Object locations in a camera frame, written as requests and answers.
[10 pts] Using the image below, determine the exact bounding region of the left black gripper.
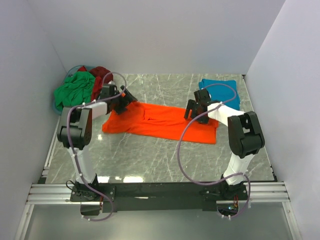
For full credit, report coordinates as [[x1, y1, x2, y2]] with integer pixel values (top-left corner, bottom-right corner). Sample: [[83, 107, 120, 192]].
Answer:
[[111, 85, 138, 115]]

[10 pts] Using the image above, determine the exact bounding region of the orange t shirt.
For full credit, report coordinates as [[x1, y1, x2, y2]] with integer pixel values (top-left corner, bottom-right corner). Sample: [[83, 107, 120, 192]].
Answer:
[[102, 101, 219, 145]]

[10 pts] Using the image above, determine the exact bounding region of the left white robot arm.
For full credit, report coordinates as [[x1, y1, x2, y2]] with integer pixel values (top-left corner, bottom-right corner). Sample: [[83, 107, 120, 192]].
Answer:
[[57, 83, 138, 202]]

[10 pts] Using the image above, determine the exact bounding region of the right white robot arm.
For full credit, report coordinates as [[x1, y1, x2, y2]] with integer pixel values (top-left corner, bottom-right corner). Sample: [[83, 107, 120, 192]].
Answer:
[[184, 89, 265, 200]]

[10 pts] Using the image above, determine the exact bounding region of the folded blue t shirt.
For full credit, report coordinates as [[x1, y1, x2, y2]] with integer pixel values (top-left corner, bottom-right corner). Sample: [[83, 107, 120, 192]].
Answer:
[[198, 79, 240, 111]]

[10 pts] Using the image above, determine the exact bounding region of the dark red t shirt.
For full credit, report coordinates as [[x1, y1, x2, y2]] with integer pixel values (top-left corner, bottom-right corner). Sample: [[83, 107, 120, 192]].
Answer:
[[88, 66, 114, 101]]

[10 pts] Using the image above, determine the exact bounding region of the blue plastic basket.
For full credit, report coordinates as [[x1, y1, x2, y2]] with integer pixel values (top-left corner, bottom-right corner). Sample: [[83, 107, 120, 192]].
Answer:
[[52, 65, 96, 116]]

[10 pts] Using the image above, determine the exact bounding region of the green t shirt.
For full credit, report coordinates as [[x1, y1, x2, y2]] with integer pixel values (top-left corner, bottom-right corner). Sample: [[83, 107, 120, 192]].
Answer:
[[53, 71, 96, 111]]

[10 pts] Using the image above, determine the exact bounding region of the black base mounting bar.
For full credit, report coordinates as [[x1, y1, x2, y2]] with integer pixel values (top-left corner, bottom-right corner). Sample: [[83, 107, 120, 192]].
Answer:
[[70, 182, 248, 215]]

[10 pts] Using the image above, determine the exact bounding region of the aluminium frame rail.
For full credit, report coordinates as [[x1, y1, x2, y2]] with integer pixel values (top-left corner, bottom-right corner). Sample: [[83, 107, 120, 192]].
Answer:
[[15, 182, 302, 240]]

